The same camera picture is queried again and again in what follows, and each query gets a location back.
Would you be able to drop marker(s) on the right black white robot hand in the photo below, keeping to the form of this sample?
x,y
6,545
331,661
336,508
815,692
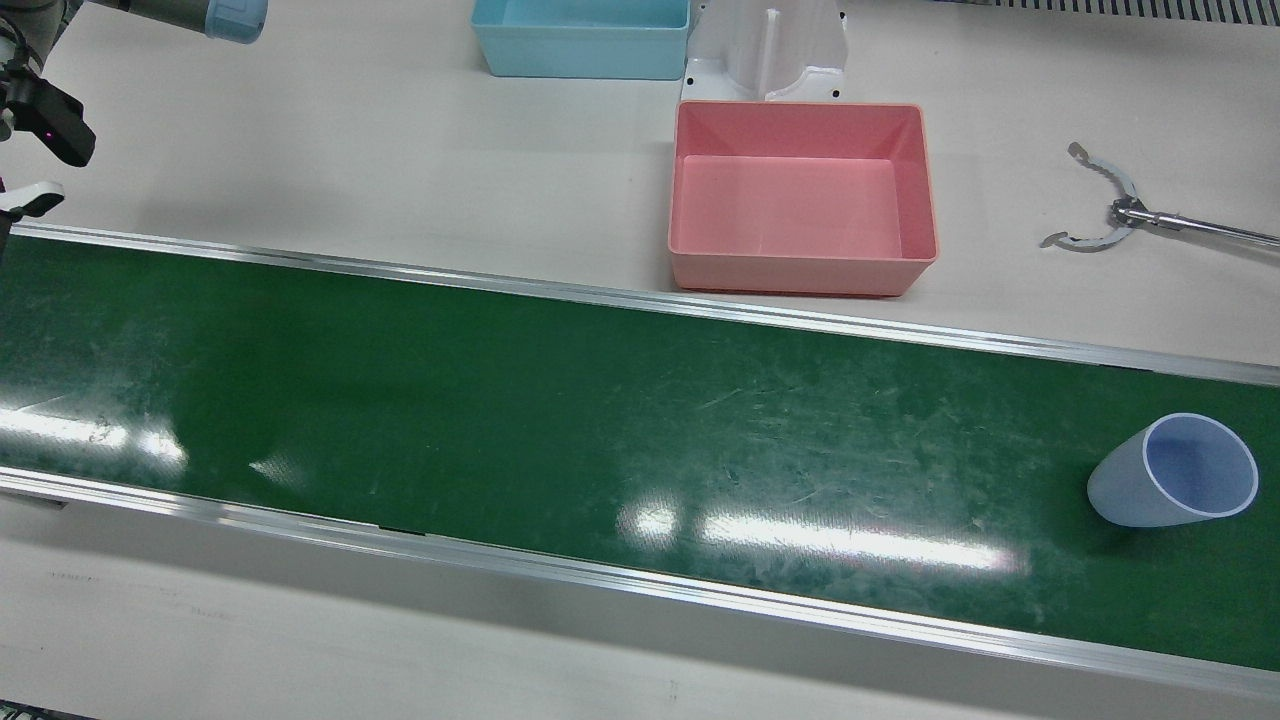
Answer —
x,y
30,198

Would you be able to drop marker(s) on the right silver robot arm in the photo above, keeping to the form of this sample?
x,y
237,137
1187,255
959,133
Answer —
x,y
230,15

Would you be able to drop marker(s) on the light blue plastic box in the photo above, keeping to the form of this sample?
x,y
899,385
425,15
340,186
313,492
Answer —
x,y
580,55

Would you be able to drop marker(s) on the pink plastic box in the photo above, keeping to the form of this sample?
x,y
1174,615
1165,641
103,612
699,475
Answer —
x,y
790,210

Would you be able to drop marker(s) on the light blue plastic cup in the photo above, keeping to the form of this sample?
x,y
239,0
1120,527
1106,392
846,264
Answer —
x,y
1125,490

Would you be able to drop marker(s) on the green belt conveyor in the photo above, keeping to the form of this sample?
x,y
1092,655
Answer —
x,y
600,420

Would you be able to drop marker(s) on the white plastic stand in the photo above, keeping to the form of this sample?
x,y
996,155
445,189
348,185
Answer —
x,y
730,40

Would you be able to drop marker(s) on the grey ventilation grille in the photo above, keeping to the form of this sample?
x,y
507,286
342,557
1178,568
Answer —
x,y
1100,6

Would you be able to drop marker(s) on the metal claw grabber tool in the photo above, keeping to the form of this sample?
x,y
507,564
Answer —
x,y
1125,210

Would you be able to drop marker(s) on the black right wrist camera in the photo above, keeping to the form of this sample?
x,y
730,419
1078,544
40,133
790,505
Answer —
x,y
60,125

